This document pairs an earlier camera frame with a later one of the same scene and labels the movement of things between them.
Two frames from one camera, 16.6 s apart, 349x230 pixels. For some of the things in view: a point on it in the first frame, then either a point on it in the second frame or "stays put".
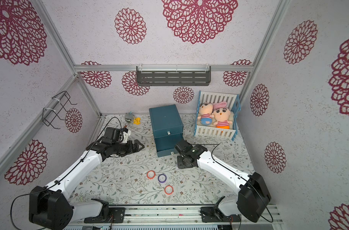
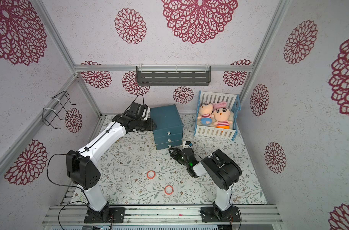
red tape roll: (151, 174) stays put
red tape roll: (168, 189) stays put
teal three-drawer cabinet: (168, 129) stays put
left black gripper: (131, 149) to (151, 127)
